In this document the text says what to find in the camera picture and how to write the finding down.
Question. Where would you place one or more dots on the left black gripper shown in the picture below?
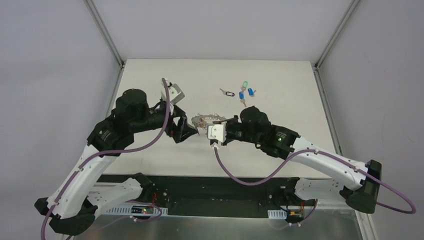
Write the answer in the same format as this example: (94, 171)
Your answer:
(176, 125)

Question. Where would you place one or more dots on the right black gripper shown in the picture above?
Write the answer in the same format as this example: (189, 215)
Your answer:
(228, 127)

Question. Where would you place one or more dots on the metal keyring with keys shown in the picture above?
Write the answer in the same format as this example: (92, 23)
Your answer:
(202, 121)

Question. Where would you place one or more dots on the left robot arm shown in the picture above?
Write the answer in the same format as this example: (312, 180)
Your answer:
(72, 209)

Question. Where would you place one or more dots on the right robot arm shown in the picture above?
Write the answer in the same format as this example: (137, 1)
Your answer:
(355, 182)

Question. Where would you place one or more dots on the black tagged key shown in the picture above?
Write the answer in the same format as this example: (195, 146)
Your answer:
(227, 93)

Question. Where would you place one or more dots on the blue tagged key left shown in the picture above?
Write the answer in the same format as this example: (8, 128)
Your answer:
(242, 99)

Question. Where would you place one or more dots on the blue tagged key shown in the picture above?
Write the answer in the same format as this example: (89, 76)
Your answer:
(242, 99)
(251, 92)

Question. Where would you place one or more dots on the blue tagged key right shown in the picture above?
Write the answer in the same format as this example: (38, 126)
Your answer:
(251, 92)

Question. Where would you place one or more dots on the green tagged key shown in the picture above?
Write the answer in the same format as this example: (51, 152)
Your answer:
(244, 86)

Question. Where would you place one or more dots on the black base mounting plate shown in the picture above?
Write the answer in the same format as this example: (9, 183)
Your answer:
(205, 196)

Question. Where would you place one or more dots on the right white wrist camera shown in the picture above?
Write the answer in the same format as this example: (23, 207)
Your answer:
(216, 134)

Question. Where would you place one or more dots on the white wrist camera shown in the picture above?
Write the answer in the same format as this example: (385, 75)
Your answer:
(216, 134)
(175, 93)

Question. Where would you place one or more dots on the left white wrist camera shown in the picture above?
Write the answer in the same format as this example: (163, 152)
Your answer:
(175, 93)

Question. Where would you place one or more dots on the left white cable duct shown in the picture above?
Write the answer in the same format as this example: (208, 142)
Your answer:
(136, 210)

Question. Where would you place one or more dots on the white cable duct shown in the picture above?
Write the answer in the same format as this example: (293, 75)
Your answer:
(136, 210)
(277, 214)

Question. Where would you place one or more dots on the right white cable duct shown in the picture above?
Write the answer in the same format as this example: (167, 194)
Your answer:
(277, 214)

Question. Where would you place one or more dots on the left aluminium frame post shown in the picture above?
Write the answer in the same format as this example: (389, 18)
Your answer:
(104, 32)

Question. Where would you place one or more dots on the aluminium frame post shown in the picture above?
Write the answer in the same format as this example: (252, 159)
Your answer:
(337, 32)
(104, 32)

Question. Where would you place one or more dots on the right aluminium frame post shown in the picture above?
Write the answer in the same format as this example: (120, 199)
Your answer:
(337, 32)

